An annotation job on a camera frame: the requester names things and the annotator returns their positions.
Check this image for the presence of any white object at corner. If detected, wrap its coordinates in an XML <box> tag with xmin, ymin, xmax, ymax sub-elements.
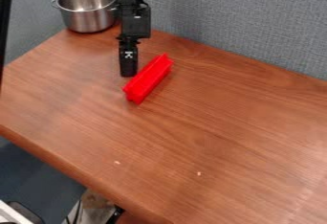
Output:
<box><xmin>0</xmin><ymin>200</ymin><xmax>44</xmax><ymax>224</ymax></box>

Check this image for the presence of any metal table leg frame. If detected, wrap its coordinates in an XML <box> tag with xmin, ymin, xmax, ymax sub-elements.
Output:
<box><xmin>62</xmin><ymin>190</ymin><xmax>124</xmax><ymax>224</ymax></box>

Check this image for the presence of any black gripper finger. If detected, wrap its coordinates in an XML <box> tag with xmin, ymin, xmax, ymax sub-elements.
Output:
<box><xmin>118</xmin><ymin>40</ymin><xmax>137</xmax><ymax>78</ymax></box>

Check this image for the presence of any stainless steel pot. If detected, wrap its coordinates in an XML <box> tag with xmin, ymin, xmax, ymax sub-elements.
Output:
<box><xmin>50</xmin><ymin>0</ymin><xmax>117</xmax><ymax>34</ymax></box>

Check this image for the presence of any red rectangular block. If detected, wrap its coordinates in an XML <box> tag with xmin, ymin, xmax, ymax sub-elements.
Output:
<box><xmin>122</xmin><ymin>54</ymin><xmax>173</xmax><ymax>104</ymax></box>

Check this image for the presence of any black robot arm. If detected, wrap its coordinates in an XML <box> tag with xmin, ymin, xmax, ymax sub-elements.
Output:
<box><xmin>0</xmin><ymin>0</ymin><xmax>150</xmax><ymax>88</ymax></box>

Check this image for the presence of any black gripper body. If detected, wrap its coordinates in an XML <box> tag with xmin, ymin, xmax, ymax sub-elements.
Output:
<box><xmin>117</xmin><ymin>4</ymin><xmax>150</xmax><ymax>41</ymax></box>

